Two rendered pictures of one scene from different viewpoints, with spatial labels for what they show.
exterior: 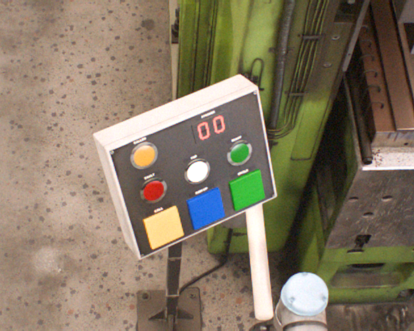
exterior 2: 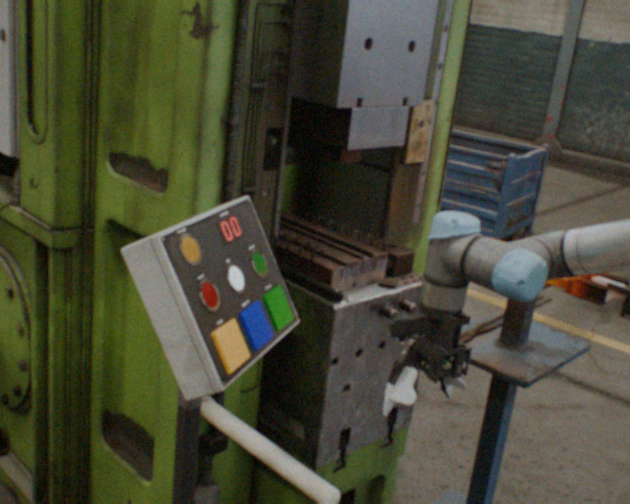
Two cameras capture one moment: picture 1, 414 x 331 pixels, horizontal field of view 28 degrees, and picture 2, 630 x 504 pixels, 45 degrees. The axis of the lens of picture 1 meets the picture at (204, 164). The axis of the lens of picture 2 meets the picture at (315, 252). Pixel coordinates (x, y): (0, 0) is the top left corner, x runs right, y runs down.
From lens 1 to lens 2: 1.24 m
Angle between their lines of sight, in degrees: 49
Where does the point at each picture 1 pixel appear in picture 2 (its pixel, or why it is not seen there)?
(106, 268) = not seen: outside the picture
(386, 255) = (363, 466)
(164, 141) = (201, 236)
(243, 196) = (278, 312)
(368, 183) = (345, 330)
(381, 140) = (337, 283)
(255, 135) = (263, 247)
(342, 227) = (328, 420)
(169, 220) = (234, 334)
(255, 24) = (203, 177)
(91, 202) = not seen: outside the picture
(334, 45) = (265, 203)
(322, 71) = not seen: hidden behind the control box
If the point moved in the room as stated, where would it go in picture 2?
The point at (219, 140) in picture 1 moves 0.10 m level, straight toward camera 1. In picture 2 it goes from (240, 245) to (266, 263)
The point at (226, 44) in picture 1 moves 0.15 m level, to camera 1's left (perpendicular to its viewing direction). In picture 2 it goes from (110, 338) to (54, 348)
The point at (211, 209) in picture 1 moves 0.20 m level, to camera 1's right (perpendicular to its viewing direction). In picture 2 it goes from (261, 325) to (347, 310)
